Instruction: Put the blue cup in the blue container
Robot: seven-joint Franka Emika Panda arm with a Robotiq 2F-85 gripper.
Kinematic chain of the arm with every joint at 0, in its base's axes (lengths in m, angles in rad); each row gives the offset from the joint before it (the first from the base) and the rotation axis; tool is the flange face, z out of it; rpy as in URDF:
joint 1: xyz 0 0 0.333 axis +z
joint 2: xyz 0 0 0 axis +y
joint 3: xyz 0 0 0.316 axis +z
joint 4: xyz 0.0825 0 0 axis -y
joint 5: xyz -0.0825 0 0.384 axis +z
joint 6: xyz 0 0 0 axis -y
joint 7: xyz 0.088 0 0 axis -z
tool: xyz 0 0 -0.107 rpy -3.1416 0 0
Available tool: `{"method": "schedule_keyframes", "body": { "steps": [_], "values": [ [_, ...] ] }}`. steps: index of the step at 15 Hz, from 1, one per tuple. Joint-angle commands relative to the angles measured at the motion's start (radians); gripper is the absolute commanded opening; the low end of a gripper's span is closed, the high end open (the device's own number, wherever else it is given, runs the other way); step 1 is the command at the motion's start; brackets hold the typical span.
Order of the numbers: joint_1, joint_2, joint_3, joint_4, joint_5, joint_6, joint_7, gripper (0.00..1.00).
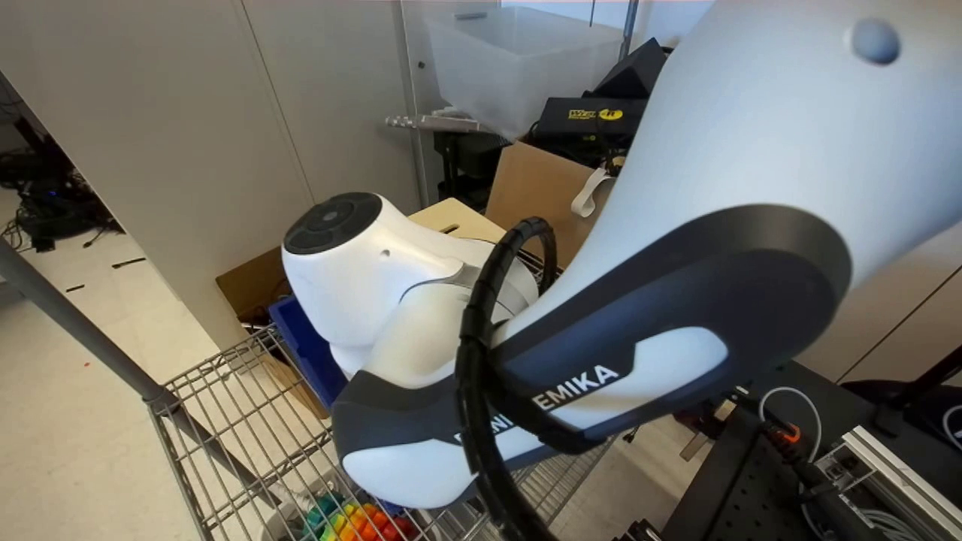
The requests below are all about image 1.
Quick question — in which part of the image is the aluminium profile rail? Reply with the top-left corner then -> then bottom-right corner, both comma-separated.
813,425 -> 962,541

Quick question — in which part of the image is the tall brown cardboard box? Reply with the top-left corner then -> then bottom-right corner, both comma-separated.
483,142 -> 626,273

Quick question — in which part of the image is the rainbow stacking ring toy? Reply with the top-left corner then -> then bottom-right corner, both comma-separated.
297,493 -> 418,541

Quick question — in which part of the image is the grey wire basket cart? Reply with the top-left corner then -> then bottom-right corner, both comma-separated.
147,325 -> 626,541

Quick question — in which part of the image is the black corrugated cable conduit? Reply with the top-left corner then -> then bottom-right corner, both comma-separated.
453,218 -> 566,541

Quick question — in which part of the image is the black case with yellow label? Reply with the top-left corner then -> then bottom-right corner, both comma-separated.
524,40 -> 675,172

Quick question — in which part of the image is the black perforated breadboard table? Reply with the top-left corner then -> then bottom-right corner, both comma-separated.
658,360 -> 881,541

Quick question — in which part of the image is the black equipment pile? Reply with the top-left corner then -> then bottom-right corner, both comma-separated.
0,71 -> 127,256

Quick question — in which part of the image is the clear plastic storage tub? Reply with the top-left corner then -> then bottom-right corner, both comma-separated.
425,2 -> 644,142

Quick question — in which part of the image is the open brown cardboard box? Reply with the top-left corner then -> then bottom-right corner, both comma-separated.
214,195 -> 509,325

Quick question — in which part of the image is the grey metal pole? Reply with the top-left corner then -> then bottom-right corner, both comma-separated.
0,238 -> 180,414

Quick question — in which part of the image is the blue plastic storage bin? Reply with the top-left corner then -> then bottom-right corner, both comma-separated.
269,296 -> 355,408

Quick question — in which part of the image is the pale cable loop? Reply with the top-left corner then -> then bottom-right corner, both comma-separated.
757,384 -> 826,467

